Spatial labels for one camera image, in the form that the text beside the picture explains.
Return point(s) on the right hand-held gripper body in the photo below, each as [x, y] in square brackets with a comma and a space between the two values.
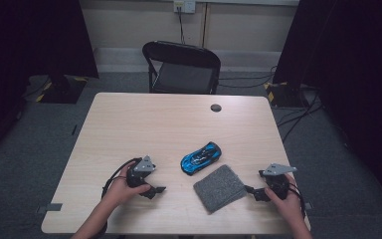
[277, 181]

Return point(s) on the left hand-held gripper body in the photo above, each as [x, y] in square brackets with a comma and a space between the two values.
[138, 174]

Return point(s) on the grey cloth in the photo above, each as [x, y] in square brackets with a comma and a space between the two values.
[219, 189]

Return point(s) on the blue toy car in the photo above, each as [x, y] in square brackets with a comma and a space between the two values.
[200, 158]

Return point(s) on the person's left hand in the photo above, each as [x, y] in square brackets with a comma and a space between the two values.
[122, 191]

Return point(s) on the person's right hand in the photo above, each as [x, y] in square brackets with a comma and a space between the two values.
[286, 205]

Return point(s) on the grey tape strip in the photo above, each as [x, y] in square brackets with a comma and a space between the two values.
[50, 207]
[308, 206]

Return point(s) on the small black floor item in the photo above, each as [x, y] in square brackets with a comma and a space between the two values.
[74, 129]

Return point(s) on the black stand base yellow tape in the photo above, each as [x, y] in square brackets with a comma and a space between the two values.
[63, 90]
[285, 94]

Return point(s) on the black folding chair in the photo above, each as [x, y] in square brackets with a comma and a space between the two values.
[182, 68]

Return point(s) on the dark curtain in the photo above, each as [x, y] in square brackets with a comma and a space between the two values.
[354, 66]
[30, 40]

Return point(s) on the white wall socket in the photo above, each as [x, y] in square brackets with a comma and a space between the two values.
[184, 6]

